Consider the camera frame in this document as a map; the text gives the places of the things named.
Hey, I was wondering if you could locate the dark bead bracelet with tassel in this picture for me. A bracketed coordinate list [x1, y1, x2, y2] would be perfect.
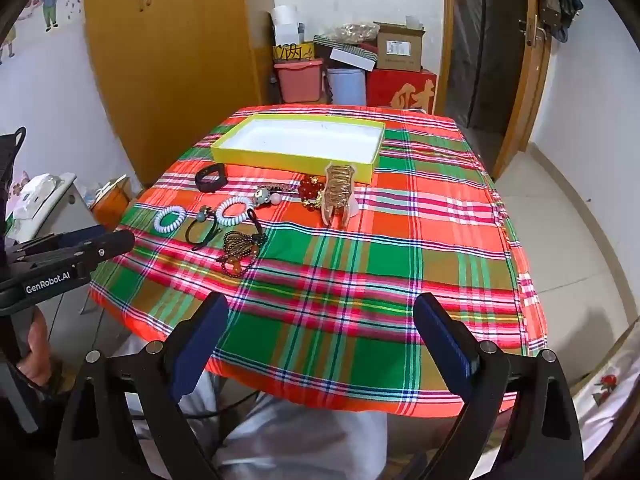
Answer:
[214, 207, 270, 280]

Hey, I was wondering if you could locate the blue spiral hair tie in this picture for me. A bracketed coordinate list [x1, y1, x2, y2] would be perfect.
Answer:
[152, 205, 188, 235]

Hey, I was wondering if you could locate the plaid tablecloth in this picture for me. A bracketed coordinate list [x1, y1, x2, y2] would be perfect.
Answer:
[90, 105, 548, 418]

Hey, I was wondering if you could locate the yellow printed box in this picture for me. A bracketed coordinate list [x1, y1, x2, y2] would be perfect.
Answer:
[272, 41, 316, 64]

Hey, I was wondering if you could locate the rhinestone hair clip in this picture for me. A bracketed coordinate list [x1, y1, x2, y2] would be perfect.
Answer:
[253, 183, 297, 208]

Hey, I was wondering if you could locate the striped white box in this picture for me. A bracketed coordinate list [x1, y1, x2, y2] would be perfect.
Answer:
[314, 35, 378, 72]

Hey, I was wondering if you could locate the orange box on floor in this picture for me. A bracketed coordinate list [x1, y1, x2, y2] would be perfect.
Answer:
[90, 174, 131, 231]

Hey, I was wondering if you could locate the red gift box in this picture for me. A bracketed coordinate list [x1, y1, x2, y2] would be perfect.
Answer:
[366, 68, 437, 114]

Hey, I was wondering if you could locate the red bead gold charm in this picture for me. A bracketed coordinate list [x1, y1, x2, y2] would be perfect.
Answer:
[298, 174, 324, 210]

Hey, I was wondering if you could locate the person's left hand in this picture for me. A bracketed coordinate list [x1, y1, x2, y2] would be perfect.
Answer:
[17, 307, 52, 387]

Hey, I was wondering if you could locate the light blue bucket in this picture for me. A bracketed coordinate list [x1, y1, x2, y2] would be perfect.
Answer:
[328, 68, 367, 106]

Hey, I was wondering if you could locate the yellow shallow box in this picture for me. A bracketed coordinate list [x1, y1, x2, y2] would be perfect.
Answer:
[210, 114, 385, 184]

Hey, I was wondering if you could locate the wooden door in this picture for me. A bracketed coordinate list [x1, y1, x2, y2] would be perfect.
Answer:
[491, 0, 551, 181]

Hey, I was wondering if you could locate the purple spiral hair tie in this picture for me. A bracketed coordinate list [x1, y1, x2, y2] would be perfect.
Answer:
[214, 195, 255, 228]

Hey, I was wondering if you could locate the white open carton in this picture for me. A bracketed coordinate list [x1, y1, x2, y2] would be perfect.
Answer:
[270, 4, 305, 46]

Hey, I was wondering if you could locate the pink plastic bin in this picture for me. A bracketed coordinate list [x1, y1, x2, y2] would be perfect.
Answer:
[274, 58, 323, 103]

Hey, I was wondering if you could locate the black hair tie with beads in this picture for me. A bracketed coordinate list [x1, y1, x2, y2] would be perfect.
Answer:
[184, 205, 222, 252]

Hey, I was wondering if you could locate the black wristband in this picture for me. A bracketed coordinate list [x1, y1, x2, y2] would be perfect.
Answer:
[194, 162, 228, 193]

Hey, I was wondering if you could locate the wooden wardrobe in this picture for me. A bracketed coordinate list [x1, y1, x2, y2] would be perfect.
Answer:
[84, 0, 274, 188]

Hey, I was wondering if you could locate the brown cardboard box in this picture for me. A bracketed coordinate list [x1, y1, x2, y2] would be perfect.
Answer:
[376, 22, 425, 72]

